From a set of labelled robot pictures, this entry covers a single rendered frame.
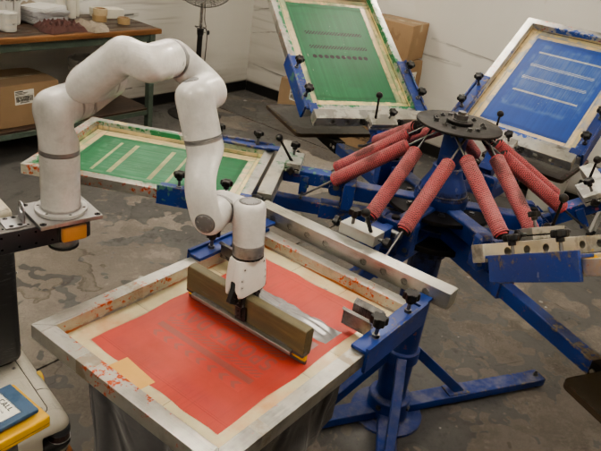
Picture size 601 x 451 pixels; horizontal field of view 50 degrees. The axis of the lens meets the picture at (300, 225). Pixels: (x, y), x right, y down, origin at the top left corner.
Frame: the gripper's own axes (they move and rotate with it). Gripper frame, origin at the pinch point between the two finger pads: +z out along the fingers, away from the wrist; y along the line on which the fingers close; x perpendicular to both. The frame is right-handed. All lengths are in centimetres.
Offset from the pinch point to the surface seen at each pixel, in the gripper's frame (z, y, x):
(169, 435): 3.4, 39.1, 15.5
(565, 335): 14, -69, 60
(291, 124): 0, -141, -96
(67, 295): 89, -58, -166
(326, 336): 6.5, -12.7, 16.0
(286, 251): 2.7, -36.1, -15.6
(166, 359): 5.0, 21.8, -4.2
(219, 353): 5.6, 11.7, 2.5
